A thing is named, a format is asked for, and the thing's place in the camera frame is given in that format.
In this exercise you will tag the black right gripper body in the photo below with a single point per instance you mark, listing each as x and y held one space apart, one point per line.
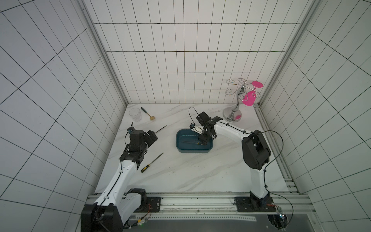
206 134

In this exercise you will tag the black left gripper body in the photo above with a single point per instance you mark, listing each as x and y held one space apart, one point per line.
148 141

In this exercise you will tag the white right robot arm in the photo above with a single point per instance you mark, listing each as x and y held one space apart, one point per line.
255 150

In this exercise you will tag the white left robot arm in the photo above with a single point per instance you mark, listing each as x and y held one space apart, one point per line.
112 210

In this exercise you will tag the teal storage box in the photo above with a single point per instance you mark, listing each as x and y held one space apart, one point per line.
189 135

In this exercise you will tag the clear drinking glass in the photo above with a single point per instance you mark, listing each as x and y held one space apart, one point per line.
135 114

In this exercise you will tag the pink wine glass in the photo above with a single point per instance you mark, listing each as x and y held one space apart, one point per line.
252 95

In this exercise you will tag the chrome glass holder stand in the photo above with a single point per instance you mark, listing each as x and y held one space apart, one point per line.
233 113

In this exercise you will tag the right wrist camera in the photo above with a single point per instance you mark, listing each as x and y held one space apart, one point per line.
202 118

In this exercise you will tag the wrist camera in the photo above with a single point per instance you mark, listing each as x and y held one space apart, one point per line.
136 138
202 118

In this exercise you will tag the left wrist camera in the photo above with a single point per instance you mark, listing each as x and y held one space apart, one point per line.
136 138

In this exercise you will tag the gold spoon green handle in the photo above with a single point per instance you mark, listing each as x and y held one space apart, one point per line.
151 117

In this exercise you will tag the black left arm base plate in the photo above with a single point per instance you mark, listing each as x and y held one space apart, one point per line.
152 204

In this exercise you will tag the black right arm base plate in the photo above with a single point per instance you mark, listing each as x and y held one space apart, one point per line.
253 204

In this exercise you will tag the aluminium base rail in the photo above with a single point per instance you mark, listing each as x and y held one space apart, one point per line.
219 206

